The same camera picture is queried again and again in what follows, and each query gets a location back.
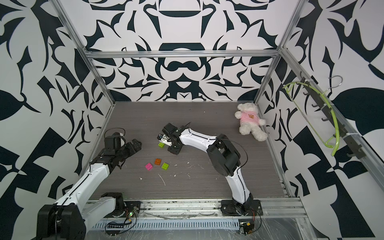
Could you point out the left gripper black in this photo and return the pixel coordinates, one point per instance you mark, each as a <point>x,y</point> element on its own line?
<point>131,148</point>

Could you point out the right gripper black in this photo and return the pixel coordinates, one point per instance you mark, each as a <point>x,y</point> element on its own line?
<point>173,150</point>

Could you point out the magenta lego brick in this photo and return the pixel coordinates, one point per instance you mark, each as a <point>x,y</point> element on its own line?
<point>149,166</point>

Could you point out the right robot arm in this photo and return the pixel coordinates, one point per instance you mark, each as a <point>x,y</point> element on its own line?
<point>224,157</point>

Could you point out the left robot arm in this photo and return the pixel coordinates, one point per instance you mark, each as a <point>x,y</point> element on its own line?
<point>68,218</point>

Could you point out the white teddy bear pink shirt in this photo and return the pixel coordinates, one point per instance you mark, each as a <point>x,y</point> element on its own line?
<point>250,123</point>

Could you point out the black connector box left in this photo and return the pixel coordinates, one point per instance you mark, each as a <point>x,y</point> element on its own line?
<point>113,228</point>

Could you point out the black connector box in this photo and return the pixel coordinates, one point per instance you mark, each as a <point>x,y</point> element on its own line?
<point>113,228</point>
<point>246,228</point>

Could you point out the white vent grille strip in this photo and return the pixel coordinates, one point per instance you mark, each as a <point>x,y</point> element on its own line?
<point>200,224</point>

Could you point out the black connector box right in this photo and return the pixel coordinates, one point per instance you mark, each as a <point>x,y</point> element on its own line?
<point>246,228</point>

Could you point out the green clothes hanger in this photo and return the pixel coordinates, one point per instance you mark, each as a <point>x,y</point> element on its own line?
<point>322,130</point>

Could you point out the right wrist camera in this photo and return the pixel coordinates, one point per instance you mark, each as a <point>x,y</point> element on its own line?
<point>164,139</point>

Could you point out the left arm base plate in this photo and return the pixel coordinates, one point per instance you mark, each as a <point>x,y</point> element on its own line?
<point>130,209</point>

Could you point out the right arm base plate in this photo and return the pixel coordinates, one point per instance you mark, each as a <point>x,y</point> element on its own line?
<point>232,208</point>

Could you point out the black wall hook rack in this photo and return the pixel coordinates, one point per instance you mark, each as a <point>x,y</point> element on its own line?
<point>325,105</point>

